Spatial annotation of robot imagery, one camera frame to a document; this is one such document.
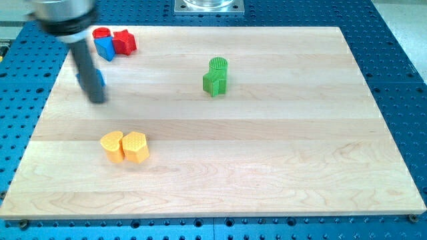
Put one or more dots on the yellow heart block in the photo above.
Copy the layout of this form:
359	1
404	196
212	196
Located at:
112	146

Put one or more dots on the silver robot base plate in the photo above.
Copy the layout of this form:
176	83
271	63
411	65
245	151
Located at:
208	7

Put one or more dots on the red star block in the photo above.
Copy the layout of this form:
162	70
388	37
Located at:
124	42

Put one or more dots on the green cylinder block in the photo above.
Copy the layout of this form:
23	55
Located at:
218	65

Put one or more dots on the dark grey stylus end effector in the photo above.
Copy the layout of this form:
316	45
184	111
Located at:
86	68

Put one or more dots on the blue block behind stylus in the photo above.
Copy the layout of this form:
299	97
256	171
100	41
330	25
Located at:
99	74

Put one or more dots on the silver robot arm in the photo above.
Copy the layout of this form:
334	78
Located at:
68	21

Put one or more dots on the green star block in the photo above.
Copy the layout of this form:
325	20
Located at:
215	83

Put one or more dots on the wooden board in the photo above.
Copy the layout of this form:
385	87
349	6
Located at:
297	132

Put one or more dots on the blue triangular block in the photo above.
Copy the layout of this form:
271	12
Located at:
105	48

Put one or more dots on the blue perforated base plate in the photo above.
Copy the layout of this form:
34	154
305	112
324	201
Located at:
34	60

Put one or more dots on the red cylinder block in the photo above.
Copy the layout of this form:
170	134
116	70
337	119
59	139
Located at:
101	32

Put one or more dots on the yellow hexagon block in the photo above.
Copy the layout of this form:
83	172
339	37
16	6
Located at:
135	147

